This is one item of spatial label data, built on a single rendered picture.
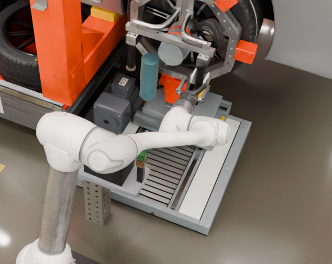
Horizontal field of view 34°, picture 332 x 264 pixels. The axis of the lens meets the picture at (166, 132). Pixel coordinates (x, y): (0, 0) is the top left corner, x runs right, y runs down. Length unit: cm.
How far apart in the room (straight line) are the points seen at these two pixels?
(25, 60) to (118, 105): 56
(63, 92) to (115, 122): 37
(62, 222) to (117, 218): 100
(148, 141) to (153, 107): 124
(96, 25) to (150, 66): 45
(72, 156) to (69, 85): 93
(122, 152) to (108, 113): 119
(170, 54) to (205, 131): 56
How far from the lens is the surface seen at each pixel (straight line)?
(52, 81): 266
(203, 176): 302
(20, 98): 305
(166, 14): 272
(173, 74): 279
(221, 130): 212
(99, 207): 276
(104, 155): 164
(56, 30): 242
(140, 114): 319
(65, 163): 177
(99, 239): 286
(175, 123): 216
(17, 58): 304
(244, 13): 254
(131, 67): 256
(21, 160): 320
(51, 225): 196
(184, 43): 238
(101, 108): 288
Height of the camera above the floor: 247
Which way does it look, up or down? 48 degrees down
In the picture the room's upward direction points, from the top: 6 degrees clockwise
